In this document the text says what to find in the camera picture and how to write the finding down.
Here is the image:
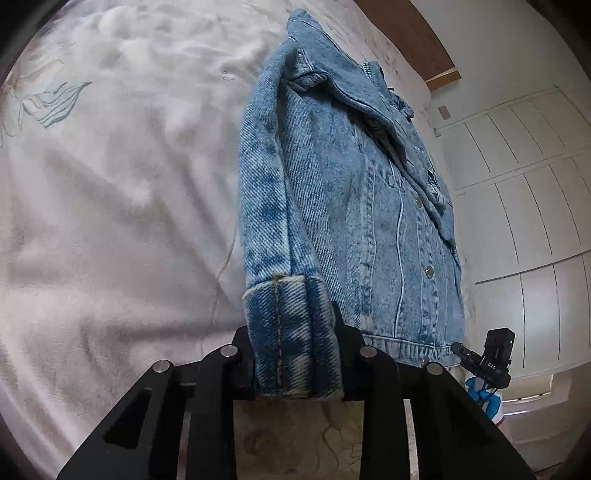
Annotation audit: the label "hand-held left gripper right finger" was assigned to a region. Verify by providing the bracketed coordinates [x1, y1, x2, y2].
[330, 300, 536, 480]

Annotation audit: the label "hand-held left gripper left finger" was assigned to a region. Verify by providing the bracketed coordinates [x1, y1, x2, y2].
[58, 325, 257, 480]

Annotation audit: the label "blue denim jacket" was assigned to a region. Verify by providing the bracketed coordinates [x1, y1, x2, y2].
[238, 8, 466, 400]

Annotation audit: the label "person's right hand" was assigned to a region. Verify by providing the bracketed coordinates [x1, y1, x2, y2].
[464, 376, 505, 422]

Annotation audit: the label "white wardrobe doors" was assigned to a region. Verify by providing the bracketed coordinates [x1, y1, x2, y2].
[431, 85, 591, 380]

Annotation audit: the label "wooden headboard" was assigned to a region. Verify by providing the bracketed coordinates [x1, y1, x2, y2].
[353, 0, 462, 92]

